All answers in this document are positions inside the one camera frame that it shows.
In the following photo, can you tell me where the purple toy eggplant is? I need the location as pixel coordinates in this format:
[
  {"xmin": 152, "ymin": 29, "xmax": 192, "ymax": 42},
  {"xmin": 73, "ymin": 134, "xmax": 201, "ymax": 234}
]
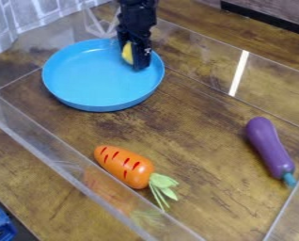
[{"xmin": 245, "ymin": 117, "xmax": 296, "ymax": 187}]

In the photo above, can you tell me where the round blue tray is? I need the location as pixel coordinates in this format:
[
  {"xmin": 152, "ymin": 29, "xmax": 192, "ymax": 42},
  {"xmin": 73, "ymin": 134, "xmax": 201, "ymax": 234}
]
[{"xmin": 41, "ymin": 39, "xmax": 164, "ymax": 112}]

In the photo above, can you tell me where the clear acrylic enclosure wall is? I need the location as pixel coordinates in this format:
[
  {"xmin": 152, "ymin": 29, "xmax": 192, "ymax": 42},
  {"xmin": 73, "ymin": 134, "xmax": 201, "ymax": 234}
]
[{"xmin": 0, "ymin": 3, "xmax": 299, "ymax": 241}]

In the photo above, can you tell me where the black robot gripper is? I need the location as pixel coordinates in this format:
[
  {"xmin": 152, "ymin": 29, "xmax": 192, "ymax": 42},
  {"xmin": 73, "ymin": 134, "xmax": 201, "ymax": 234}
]
[{"xmin": 117, "ymin": 0, "xmax": 157, "ymax": 71}]

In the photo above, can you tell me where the white curtain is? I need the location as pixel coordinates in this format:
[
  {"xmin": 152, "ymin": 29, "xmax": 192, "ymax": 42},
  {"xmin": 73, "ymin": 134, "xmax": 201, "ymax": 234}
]
[{"xmin": 0, "ymin": 0, "xmax": 111, "ymax": 53}]

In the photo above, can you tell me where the black baseboard strip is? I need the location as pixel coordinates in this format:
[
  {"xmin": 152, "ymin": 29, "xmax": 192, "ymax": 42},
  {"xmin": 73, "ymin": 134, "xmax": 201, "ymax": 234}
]
[{"xmin": 220, "ymin": 0, "xmax": 299, "ymax": 34}]

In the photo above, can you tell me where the orange toy carrot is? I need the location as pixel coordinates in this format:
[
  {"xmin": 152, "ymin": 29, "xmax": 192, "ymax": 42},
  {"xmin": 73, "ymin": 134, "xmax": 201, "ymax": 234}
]
[{"xmin": 95, "ymin": 145, "xmax": 179, "ymax": 209}]

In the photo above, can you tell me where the blue box corner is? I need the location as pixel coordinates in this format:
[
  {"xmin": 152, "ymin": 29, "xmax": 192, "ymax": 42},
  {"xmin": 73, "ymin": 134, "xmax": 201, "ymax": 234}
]
[{"xmin": 0, "ymin": 208, "xmax": 17, "ymax": 241}]

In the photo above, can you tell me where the yellow toy lemon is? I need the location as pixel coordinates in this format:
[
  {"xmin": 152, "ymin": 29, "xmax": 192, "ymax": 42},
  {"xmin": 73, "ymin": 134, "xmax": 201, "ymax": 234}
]
[{"xmin": 121, "ymin": 42, "xmax": 133, "ymax": 65}]

